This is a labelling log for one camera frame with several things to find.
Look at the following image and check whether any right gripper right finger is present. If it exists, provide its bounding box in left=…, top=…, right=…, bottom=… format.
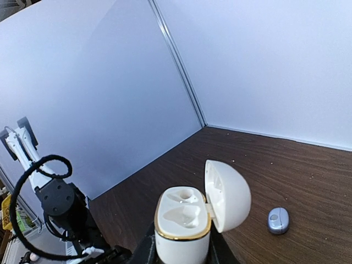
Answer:
left=210, top=233, right=240, bottom=264

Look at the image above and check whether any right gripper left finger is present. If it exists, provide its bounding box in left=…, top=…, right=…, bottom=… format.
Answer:
left=129, top=222, right=157, bottom=264

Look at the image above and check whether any cream white charging case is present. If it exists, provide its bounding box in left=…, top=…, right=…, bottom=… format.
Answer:
left=154, top=159, right=251, bottom=263

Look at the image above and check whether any lavender earbud charging case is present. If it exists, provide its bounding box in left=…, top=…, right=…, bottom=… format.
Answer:
left=267, top=207, right=290, bottom=235

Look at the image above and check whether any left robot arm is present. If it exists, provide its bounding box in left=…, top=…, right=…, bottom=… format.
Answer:
left=1, top=117, right=132, bottom=263

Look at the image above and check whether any yellow plastic bin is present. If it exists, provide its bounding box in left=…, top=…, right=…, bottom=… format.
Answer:
left=1, top=194, right=13, bottom=230

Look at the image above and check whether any left black cable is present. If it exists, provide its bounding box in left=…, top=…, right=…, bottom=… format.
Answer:
left=9, top=154, right=91, bottom=262

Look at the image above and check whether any left aluminium frame post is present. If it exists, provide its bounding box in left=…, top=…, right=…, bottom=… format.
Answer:
left=148, top=0, right=207, bottom=128

